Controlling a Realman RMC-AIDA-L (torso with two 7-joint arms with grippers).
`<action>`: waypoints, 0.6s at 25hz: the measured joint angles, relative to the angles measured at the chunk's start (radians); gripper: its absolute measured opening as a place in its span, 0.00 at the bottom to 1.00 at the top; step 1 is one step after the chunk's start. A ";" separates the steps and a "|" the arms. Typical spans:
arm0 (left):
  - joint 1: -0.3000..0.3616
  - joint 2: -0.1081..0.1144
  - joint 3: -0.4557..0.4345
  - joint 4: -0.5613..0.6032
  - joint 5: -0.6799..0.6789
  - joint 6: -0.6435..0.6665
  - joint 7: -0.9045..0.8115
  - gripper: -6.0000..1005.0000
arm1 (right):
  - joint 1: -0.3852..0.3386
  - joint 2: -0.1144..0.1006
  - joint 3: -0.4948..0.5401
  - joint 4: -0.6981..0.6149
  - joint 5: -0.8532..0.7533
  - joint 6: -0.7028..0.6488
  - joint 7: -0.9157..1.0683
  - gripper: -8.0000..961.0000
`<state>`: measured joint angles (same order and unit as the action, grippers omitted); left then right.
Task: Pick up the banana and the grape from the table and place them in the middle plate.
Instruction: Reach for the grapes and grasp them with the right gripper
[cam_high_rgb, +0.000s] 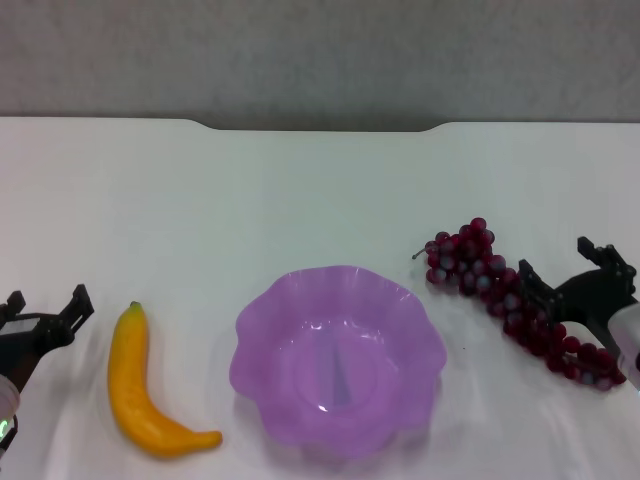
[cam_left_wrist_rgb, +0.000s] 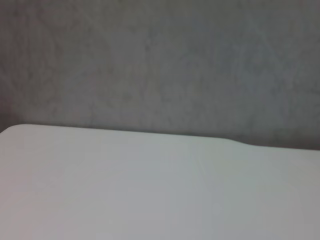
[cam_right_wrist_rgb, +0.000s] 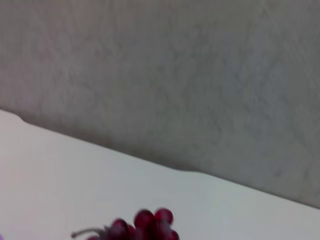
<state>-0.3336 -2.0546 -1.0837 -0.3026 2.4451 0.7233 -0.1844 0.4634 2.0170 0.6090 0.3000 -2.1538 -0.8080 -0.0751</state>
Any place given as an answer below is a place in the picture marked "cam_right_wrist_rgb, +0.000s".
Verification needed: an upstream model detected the dark red grape bunch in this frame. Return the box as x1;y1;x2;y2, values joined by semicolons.
71;207;180;240

